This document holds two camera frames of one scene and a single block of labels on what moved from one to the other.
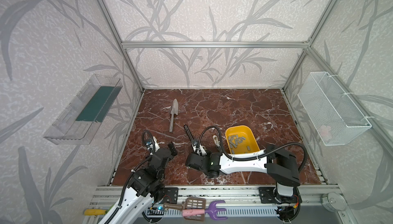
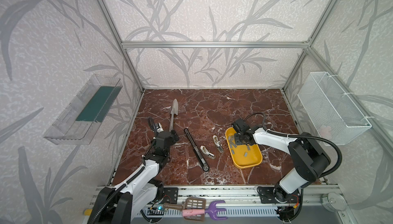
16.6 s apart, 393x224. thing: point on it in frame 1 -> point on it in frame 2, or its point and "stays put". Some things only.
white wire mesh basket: [336, 120] stays put
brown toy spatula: [191, 203] stays put
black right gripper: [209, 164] -> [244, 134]
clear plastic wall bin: [77, 125] stays put
